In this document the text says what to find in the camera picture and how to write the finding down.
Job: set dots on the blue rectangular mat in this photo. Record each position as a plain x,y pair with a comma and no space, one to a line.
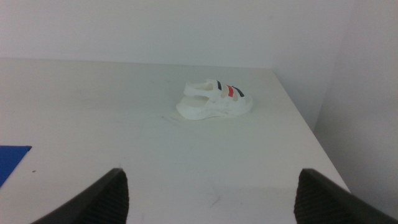
9,158

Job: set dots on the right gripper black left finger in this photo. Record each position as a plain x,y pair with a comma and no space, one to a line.
102,202

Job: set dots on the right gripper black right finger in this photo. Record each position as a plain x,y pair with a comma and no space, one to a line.
323,202

